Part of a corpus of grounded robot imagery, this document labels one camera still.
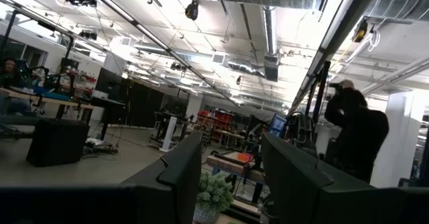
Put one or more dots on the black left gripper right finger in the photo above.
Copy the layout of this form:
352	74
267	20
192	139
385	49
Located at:
291	180

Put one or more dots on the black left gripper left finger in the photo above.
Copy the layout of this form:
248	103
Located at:
181	180

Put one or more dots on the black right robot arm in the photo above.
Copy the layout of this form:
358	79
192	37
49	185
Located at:
300	130

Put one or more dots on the artificial green potted plant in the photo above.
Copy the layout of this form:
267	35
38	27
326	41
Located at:
214	194

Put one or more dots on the white floor stand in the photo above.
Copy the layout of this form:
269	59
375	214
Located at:
168	133

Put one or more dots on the wooden workbench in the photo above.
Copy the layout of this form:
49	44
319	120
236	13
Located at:
228	166

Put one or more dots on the monitor with blue screen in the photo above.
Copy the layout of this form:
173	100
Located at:
277	125

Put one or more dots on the red parts bin shelf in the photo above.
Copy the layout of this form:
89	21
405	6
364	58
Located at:
218	120

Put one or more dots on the standing person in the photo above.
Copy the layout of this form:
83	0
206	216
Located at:
358	133

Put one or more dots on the black computer monitor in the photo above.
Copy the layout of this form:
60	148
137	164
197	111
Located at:
108	83

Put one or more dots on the black storage box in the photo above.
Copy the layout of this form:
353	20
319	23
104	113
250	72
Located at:
57	141

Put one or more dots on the long wooden desk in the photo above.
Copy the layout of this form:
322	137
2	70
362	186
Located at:
50	100

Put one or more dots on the seated person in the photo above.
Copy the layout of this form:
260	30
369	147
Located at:
10	74

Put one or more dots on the black partition wall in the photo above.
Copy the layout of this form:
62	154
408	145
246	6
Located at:
142	105

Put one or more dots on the black overhead light rail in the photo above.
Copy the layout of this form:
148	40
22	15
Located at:
355	12
157	41

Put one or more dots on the black station gantry frame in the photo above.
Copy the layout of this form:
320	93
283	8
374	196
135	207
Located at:
7	33

